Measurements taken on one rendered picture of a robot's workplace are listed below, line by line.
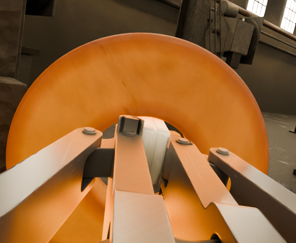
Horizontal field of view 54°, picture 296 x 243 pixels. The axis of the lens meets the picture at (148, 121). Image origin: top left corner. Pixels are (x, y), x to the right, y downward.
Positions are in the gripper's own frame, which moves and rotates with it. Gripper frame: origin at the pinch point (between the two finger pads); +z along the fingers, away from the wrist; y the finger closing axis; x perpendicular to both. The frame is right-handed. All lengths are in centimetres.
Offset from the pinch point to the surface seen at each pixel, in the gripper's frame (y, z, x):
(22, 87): -14.0, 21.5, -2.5
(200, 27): 98, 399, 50
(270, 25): 492, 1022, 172
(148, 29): 58, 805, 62
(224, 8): 238, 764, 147
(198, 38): 99, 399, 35
